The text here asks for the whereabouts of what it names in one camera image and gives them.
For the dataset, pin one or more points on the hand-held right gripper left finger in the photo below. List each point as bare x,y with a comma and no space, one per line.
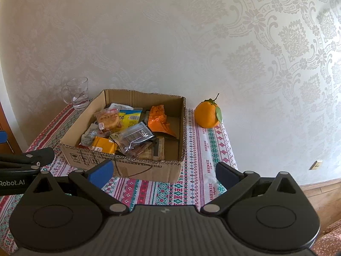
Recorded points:
102,173

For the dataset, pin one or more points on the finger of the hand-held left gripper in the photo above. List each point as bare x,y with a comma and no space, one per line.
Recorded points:
32,158
2,137

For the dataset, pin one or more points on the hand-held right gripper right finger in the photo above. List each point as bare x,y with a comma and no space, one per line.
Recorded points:
229,173

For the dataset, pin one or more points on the orange bun packet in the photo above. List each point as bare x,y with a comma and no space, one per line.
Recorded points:
104,145

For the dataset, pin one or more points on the small silver snack packet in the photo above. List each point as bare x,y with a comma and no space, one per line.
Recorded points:
89,138

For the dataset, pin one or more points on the cardboard box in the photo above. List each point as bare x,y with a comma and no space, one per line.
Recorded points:
149,169

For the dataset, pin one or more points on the black-topped clear jerky packet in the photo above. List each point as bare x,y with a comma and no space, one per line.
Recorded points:
133,136

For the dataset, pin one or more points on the clear mooncake packet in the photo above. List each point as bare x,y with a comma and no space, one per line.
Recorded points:
109,120

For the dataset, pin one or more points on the clear cracker packet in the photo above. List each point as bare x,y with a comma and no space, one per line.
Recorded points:
157,149

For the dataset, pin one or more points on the long yellow blue packet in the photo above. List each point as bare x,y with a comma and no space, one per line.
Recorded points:
130,120

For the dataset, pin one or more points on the orange snack packet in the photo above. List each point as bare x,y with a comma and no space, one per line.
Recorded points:
158,122

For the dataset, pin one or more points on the patterned tablecloth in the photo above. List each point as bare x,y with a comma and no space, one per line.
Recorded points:
197,170

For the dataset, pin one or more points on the orange fruit with leaves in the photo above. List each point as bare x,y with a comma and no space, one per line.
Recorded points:
206,114

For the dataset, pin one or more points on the clear glass mug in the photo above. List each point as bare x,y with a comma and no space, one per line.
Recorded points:
78,90

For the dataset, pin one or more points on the pink printed cloth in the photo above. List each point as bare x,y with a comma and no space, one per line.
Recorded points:
329,242

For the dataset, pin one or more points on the wall socket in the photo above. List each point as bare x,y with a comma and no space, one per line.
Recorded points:
316,164

